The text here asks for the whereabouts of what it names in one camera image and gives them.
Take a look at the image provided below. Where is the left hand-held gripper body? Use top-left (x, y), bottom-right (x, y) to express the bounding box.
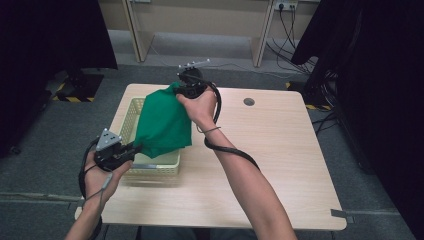
top-left (93, 127), bottom-right (135, 171)

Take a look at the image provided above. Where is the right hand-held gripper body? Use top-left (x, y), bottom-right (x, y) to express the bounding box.
top-left (177, 58), bottom-right (212, 99)

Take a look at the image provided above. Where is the pale green plastic basket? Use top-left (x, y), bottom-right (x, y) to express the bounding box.
top-left (118, 96), bottom-right (183, 177)

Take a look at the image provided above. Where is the green printed t-shirt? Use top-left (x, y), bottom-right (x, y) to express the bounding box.
top-left (132, 82), bottom-right (194, 160)

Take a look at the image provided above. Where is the person's right hand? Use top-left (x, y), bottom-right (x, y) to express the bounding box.
top-left (175, 86), bottom-right (220, 133)

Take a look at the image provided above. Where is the person's left hand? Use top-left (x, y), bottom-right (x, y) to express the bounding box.
top-left (82, 151), bottom-right (133, 210)

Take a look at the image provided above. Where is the grey wrist band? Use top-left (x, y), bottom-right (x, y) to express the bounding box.
top-left (195, 125), bottom-right (222, 135)

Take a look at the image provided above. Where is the grey floor tape piece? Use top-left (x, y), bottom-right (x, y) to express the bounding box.
top-left (68, 198), bottom-right (85, 212)
top-left (330, 208), bottom-right (355, 224)

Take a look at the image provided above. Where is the beige desk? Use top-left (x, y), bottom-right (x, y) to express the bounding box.
top-left (98, 0), bottom-right (279, 68)

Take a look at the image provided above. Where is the yellow black striped tape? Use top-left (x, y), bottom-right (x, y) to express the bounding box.
top-left (285, 81), bottom-right (333, 111)
top-left (50, 82), bottom-right (95, 104)

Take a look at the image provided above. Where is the black stand base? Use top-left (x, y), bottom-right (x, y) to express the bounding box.
top-left (49, 68), bottom-right (105, 104)

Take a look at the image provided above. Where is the black curtain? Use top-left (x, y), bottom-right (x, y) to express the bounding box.
top-left (291, 0), bottom-right (424, 240)

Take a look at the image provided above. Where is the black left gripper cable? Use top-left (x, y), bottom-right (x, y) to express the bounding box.
top-left (78, 137), bottom-right (114, 240)

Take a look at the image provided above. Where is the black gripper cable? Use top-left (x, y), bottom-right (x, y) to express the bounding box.
top-left (78, 137), bottom-right (114, 240)
top-left (184, 72), bottom-right (261, 172)

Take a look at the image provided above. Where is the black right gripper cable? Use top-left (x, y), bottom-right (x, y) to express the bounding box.
top-left (184, 72), bottom-right (261, 172)

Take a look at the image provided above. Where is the white wall socket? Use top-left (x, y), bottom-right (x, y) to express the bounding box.
top-left (274, 0), bottom-right (299, 11)

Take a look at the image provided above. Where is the black floor cable bundle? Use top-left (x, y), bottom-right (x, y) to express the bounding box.
top-left (306, 69), bottom-right (338, 136)

